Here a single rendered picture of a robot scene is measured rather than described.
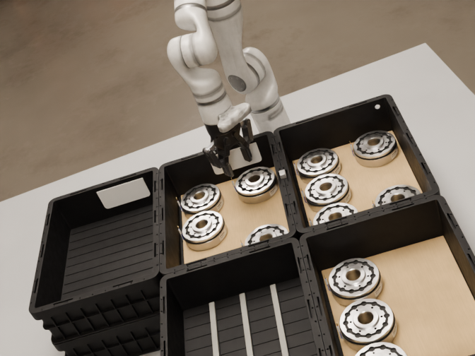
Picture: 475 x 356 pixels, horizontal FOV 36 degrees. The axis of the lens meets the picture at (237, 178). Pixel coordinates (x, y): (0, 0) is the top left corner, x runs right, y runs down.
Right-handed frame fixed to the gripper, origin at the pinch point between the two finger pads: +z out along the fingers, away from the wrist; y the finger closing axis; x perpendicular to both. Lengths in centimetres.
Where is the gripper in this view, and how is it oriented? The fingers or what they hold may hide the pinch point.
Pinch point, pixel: (237, 163)
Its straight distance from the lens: 172.1
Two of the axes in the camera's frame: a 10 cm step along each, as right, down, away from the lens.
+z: 3.1, 7.5, 5.8
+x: 6.6, 2.8, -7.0
